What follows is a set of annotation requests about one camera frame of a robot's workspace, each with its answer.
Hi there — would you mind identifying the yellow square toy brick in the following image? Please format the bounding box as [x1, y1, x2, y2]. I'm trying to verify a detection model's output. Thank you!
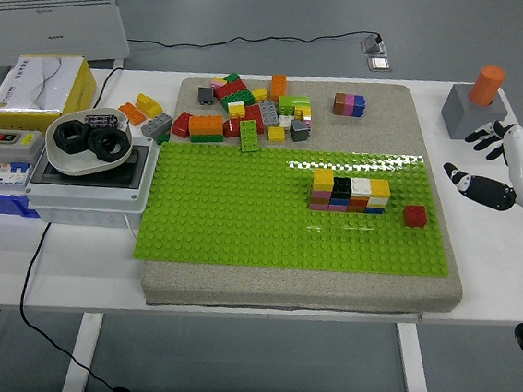
[311, 167, 337, 193]
[368, 177, 393, 201]

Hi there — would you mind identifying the red square toy brick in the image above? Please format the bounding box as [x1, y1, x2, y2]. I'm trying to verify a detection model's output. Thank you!
[401, 203, 430, 231]

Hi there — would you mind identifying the white square toy brick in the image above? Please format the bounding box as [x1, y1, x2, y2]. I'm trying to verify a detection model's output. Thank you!
[349, 176, 374, 200]

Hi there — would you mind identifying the black square toy brick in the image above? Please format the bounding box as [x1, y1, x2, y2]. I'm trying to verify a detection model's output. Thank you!
[330, 175, 354, 200]

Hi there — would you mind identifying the large lime toy brick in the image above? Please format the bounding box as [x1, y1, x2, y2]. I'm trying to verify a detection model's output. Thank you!
[277, 93, 314, 119]

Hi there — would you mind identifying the orange long toy brick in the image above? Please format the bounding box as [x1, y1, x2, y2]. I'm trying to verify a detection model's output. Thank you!
[268, 73, 290, 104]
[186, 113, 227, 140]

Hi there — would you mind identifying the grey long toy brick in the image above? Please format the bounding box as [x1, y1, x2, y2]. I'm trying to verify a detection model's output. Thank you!
[256, 99, 281, 127]
[138, 111, 175, 141]

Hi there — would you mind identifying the lime long toy brick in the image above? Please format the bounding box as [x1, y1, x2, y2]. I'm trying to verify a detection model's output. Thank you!
[236, 117, 265, 154]

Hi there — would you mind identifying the green studded baseplate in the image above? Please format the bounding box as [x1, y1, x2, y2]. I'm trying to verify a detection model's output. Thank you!
[132, 128, 460, 290]

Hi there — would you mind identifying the yellow white toy brick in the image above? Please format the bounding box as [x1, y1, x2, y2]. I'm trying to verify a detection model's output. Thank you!
[225, 101, 249, 123]

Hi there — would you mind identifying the large red toy brick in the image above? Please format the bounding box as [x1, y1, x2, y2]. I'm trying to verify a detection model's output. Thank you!
[211, 77, 249, 104]

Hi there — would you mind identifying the green long toy brick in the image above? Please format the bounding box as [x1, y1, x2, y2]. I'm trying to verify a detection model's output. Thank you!
[188, 130, 226, 147]

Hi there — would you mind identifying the dark grey toy brick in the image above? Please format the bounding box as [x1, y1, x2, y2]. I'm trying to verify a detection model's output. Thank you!
[196, 85, 217, 107]

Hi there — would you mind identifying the red sloped toy brick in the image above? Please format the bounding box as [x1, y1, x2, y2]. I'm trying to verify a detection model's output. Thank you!
[170, 109, 195, 141]

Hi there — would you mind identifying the yellow sloped toy brick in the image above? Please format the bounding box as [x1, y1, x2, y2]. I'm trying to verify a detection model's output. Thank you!
[134, 92, 166, 119]

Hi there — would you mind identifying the orange flat toy brick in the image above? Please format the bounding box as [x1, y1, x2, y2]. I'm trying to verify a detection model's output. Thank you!
[115, 100, 149, 127]

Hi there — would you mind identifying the grey block holder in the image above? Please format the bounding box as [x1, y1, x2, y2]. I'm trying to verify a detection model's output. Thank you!
[437, 78, 512, 147]

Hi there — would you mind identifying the orange cylinder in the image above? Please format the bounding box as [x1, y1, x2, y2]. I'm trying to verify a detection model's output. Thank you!
[466, 63, 508, 109]

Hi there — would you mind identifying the closed metal floor socket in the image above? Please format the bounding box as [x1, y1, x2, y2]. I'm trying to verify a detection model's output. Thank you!
[365, 54, 395, 74]

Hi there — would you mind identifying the multicolour stacked brick tower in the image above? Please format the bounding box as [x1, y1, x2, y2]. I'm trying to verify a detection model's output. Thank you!
[332, 91, 370, 120]

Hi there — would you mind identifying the open metal floor socket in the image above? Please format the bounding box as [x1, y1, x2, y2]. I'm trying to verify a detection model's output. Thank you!
[359, 32, 390, 57]

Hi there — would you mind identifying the white table leg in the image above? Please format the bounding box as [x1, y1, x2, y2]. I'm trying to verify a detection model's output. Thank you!
[60, 310, 105, 392]
[389, 321, 442, 392]

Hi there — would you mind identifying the dark grey sloped brick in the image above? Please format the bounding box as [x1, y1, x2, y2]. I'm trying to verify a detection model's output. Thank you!
[288, 118, 313, 144]

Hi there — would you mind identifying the grey-brown foam mat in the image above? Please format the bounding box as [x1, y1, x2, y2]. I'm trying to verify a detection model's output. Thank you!
[138, 61, 483, 337]

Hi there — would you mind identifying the dark green long brick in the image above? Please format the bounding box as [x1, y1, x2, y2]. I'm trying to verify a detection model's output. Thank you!
[219, 87, 256, 113]

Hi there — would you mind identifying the small black terminal part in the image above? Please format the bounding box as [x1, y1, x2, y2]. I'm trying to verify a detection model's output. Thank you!
[83, 111, 120, 130]

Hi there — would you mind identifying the large black hex nut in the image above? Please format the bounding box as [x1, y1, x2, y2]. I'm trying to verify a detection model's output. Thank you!
[83, 125, 133, 167]
[52, 117, 95, 158]

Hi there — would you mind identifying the white bowl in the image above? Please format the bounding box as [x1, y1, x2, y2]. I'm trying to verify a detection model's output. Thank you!
[42, 101, 137, 183]

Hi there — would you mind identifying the yellow white tissue box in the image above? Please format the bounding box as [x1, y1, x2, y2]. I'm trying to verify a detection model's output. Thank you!
[0, 47, 101, 137]

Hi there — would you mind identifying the white panel heater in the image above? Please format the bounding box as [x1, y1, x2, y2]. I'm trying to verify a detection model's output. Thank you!
[0, 0, 137, 80]

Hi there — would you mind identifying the white blue circuit breaker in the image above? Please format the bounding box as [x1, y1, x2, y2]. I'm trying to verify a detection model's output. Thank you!
[0, 158, 35, 199]

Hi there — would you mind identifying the black heater power cable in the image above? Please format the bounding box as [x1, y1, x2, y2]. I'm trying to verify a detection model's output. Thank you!
[127, 8, 383, 70]

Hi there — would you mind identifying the white cable tie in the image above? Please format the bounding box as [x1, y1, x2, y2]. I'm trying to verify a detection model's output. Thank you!
[119, 213, 143, 244]

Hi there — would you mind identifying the white electrical enclosure box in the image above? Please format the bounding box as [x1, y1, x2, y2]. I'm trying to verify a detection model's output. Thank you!
[22, 124, 162, 234]

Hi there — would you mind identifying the black cable with plug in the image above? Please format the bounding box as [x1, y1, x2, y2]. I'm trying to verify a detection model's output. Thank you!
[10, 220, 150, 392]

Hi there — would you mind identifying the grey push-button switch box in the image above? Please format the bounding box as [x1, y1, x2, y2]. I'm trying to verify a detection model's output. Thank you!
[0, 127, 47, 172]

